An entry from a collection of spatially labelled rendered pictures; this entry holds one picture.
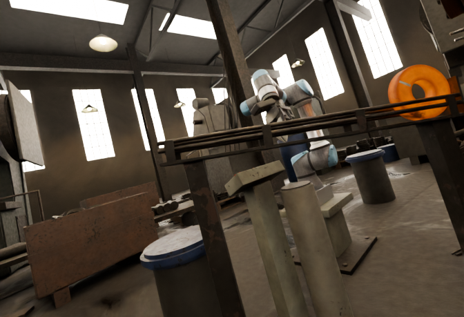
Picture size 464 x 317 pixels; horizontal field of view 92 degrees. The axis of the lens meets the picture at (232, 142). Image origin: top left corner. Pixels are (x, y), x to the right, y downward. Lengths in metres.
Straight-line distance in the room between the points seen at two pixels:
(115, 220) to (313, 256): 1.83
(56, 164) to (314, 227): 11.66
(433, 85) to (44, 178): 11.95
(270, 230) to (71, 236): 1.71
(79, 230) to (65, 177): 9.75
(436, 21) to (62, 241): 4.52
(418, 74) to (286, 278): 0.80
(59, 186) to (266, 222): 11.33
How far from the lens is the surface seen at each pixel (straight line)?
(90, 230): 2.30
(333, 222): 1.44
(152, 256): 0.89
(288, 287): 1.02
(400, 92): 0.77
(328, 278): 0.90
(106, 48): 6.96
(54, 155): 12.15
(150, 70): 9.71
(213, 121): 6.11
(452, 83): 0.86
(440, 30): 3.96
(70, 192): 11.92
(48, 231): 2.26
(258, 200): 0.89
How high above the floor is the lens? 0.65
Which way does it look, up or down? 5 degrees up
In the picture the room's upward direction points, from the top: 16 degrees counter-clockwise
